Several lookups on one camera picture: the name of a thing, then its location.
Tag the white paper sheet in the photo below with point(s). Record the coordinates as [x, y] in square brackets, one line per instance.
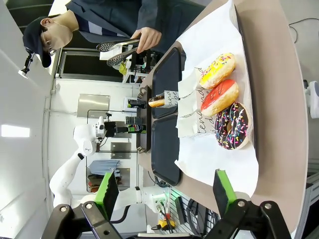
[216, 169]

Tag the black camera on mount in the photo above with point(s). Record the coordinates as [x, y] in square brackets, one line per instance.
[26, 64]

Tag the person's left forearm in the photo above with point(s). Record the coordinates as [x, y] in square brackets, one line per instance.
[149, 12]

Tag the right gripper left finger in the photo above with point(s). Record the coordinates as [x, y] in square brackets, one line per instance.
[106, 194]

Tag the yellow iced sprinkle donut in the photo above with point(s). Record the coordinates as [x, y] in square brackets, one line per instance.
[216, 71]

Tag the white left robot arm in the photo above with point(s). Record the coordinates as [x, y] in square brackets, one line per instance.
[64, 171]

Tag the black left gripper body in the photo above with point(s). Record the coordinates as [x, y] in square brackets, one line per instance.
[109, 129]

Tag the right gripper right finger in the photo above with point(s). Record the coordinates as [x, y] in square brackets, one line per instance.
[224, 194]

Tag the black plastic serving tray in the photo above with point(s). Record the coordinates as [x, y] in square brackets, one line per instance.
[164, 149]
[167, 72]

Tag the chocolate rainbow sprinkle donut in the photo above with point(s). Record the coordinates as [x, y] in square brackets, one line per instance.
[231, 125]

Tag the grey metal wall plate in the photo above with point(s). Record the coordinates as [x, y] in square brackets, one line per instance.
[93, 105]

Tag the metal perforated serving tongs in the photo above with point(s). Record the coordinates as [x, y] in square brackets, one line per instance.
[107, 46]

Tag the person in dark jacket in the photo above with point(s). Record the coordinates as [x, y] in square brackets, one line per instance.
[107, 17]

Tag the black tray under paper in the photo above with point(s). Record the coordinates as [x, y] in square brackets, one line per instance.
[245, 54]

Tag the ceiling light panel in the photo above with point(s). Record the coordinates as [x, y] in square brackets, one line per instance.
[15, 130]

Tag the yellow plug box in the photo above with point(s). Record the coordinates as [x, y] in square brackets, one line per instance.
[165, 224]

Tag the person's left hand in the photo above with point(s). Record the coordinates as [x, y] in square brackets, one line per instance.
[149, 37]

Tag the black cap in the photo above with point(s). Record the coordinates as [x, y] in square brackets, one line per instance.
[33, 37]

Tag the chocolate glazed donut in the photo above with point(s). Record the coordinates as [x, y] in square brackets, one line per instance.
[157, 102]

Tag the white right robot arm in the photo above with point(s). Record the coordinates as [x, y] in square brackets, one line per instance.
[312, 99]

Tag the beige face mask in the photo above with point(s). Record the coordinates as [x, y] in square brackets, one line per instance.
[59, 36]

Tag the red iced donut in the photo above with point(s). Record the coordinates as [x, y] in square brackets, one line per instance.
[219, 98]

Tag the black power adapter box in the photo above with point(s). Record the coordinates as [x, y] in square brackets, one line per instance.
[180, 210]

